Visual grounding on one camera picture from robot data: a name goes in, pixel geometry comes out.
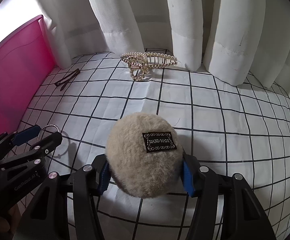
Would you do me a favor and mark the black hair clip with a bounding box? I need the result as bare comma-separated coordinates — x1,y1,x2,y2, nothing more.
54,68,80,91

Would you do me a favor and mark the beige fluffy puff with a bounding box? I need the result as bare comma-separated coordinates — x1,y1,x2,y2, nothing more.
105,112,183,198

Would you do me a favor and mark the pearl hair claw clip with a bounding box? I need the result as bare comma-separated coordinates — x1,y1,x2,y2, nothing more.
121,52,178,81

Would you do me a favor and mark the pink plastic tub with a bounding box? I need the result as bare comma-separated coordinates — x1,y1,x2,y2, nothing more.
0,15,56,134

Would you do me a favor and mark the white black grid cloth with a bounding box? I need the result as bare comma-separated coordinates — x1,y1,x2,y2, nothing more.
18,51,290,239

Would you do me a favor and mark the white curtain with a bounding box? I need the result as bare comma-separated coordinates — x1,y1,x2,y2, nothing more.
36,0,290,98

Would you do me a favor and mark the silver bangle ring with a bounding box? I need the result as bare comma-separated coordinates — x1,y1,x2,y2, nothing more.
37,124,60,143

